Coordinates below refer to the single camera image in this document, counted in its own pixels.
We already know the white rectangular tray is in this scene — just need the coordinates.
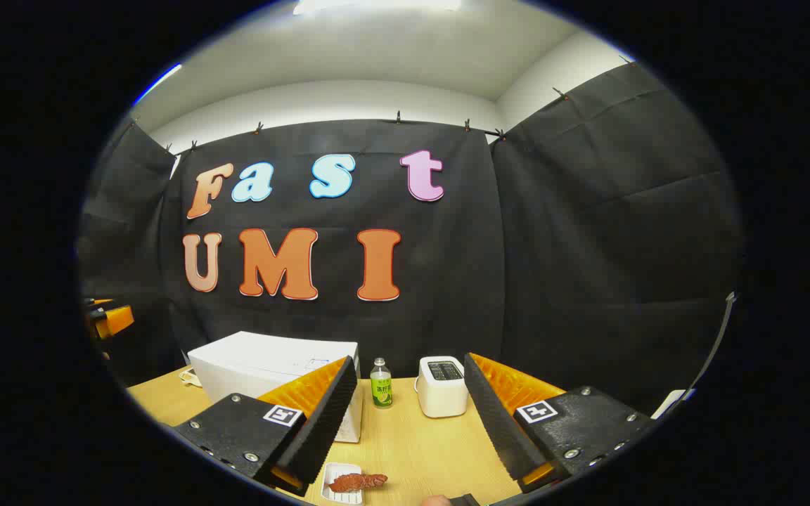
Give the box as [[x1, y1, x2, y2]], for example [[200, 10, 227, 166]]
[[321, 462, 365, 505]]

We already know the green drink bottle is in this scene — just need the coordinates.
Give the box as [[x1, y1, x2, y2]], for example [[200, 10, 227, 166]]
[[370, 358, 393, 409]]

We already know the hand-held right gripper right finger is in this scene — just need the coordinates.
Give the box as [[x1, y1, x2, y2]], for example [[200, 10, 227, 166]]
[[463, 352, 657, 493]]

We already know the white microwave oven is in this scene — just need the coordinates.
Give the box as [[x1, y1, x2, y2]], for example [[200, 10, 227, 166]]
[[187, 331, 364, 443]]

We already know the black backdrop cloth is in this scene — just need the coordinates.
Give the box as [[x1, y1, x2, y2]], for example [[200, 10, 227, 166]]
[[76, 62, 742, 415]]

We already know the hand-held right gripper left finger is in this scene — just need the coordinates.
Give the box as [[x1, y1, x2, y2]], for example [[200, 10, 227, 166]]
[[173, 356, 359, 496]]

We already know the black cable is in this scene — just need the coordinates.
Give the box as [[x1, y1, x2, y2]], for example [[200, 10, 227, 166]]
[[685, 291, 738, 407]]

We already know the brown meat strip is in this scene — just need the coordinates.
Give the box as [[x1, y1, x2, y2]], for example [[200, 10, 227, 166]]
[[326, 472, 389, 493]]

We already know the white toaster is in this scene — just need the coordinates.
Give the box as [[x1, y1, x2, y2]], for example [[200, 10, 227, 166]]
[[415, 355, 469, 419]]

